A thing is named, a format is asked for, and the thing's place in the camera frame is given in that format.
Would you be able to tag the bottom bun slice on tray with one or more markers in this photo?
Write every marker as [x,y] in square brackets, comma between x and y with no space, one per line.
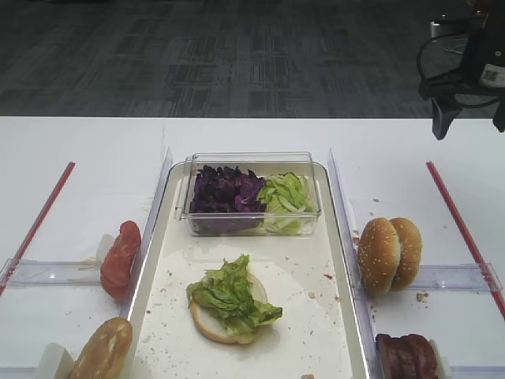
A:
[211,328]

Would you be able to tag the clear divider rail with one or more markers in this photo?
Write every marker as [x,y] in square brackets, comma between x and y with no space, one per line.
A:
[142,254]
[365,360]

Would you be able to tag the green lettuce pile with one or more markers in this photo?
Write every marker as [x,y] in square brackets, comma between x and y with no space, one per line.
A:
[285,194]

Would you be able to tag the sesame bun front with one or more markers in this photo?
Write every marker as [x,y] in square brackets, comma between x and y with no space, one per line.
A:
[378,255]

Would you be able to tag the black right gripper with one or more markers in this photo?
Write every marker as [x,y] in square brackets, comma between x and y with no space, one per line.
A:
[478,72]

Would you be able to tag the shredded purple cabbage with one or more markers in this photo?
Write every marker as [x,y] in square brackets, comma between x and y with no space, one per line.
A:
[226,190]

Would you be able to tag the toasted bun slice left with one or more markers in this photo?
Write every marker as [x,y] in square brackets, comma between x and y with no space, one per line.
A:
[103,356]

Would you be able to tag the white block behind patties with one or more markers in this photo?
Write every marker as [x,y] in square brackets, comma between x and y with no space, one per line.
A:
[443,370]

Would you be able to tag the right red strip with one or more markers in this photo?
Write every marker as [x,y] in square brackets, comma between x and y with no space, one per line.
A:
[465,233]

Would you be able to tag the brown meat patties stack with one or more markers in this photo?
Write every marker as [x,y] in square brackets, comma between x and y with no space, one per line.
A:
[410,356]

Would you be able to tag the clear plastic salad container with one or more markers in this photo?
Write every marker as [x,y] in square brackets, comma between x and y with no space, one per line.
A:
[263,164]

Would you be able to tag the right clear divider rail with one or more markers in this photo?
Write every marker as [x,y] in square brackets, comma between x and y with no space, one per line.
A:
[365,360]

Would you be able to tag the upper right clear holder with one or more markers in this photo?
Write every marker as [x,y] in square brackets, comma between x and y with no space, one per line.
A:
[467,277]

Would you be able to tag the sesame bun rear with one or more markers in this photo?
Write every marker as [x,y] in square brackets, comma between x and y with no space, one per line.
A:
[410,253]

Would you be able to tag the green lettuce leaf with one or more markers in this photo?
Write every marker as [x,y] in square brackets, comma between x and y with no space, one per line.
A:
[227,294]

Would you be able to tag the clear holder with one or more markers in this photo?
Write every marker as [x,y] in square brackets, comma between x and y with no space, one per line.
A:
[467,277]
[24,273]
[478,372]

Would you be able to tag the red strip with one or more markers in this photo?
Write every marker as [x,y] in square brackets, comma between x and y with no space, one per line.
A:
[37,225]
[465,233]

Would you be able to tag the lower right clear holder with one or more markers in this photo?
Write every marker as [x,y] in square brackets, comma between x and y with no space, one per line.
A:
[478,372]

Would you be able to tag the sesame bun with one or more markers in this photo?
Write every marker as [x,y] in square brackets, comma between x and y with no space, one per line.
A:
[410,253]
[378,255]

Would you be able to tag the upper left clear holder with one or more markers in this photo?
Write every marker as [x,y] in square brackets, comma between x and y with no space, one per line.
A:
[24,273]

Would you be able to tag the left red strip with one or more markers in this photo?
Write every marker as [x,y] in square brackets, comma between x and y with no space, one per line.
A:
[37,225]

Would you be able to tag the white rectangular metal tray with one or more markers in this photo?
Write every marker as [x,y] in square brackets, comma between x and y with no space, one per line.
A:
[300,279]

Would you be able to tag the white block behind bun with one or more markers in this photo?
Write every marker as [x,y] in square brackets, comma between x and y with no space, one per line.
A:
[55,363]

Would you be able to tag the left clear divider rail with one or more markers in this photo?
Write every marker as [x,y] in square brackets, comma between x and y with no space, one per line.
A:
[142,254]

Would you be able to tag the white block behind tomato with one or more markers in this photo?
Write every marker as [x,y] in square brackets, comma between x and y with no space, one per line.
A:
[103,248]

